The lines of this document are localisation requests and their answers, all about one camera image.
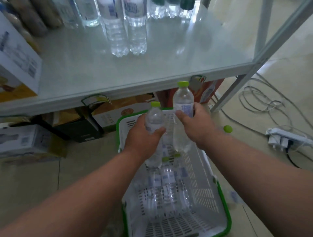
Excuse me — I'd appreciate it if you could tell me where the person's left hand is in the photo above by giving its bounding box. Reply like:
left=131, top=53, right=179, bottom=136
left=123, top=113, right=167, bottom=162

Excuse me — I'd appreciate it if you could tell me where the person's right hand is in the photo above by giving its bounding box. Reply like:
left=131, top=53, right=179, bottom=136
left=175, top=102, right=217, bottom=150

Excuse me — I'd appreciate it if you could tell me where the small green-capped water bottle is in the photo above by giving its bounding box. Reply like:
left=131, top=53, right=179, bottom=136
left=144, top=101, right=166, bottom=169

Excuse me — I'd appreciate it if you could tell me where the tall green-capped water bottle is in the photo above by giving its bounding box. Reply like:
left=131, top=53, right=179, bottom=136
left=172, top=81, right=195, bottom=153

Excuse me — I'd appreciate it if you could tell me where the person's left forearm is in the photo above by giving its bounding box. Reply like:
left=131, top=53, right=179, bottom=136
left=0, top=148, right=148, bottom=237

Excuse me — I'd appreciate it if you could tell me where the person's right forearm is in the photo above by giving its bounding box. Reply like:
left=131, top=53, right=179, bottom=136
left=196, top=128, right=313, bottom=237

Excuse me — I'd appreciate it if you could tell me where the red and orange carton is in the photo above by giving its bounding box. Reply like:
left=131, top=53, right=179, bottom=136
left=163, top=75, right=225, bottom=106

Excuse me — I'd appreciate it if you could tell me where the orange and white carton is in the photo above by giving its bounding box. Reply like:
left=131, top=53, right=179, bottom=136
left=92, top=93, right=155, bottom=128

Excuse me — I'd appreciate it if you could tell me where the clear green-capped plastic bottle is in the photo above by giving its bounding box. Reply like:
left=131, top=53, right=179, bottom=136
left=143, top=167, right=163, bottom=221
left=160, top=156, right=182, bottom=214
left=173, top=153, right=195, bottom=210

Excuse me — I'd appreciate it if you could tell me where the white basket with green rim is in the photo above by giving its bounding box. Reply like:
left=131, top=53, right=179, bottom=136
left=116, top=107, right=232, bottom=237

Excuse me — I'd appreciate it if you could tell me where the dark green carton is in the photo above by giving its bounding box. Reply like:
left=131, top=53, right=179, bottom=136
left=39, top=107, right=105, bottom=143

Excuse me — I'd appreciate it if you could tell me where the white metal shelf rack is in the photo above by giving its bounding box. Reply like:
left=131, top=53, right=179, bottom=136
left=0, top=0, right=313, bottom=117

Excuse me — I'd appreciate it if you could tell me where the clear ribbed water bottle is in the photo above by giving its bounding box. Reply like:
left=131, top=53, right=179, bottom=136
left=122, top=0, right=148, bottom=56
left=97, top=0, right=129, bottom=58

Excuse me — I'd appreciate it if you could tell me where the white power strip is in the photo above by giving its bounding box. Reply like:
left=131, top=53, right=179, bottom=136
left=266, top=128, right=313, bottom=152

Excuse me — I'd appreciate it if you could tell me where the dark green-labelled bottle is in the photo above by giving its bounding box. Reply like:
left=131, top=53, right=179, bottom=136
left=149, top=0, right=167, bottom=19
left=165, top=0, right=181, bottom=19
left=179, top=0, right=196, bottom=20

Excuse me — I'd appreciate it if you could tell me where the white flat carton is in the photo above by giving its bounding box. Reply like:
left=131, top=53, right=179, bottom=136
left=0, top=124, right=67, bottom=159

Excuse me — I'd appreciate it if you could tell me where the clear smooth water bottle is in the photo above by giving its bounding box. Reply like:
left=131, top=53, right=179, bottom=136
left=73, top=0, right=101, bottom=27
left=56, top=0, right=81, bottom=29

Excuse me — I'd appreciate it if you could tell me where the white and yellow carton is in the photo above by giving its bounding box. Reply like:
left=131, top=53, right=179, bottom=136
left=0, top=12, right=42, bottom=103

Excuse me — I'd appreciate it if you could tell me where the brown drink bottle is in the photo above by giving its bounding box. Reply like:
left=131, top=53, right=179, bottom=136
left=30, top=0, right=63, bottom=29
left=8, top=0, right=48, bottom=37

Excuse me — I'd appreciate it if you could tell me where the beige drink bottle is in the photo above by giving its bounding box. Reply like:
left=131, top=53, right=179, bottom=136
left=0, top=2, right=41, bottom=55

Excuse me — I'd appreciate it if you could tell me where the grey tangled cable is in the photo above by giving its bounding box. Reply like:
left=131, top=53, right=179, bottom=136
left=215, top=72, right=313, bottom=138

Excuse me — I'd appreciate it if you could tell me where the black cable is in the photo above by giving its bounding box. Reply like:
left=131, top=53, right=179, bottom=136
left=286, top=146, right=302, bottom=169

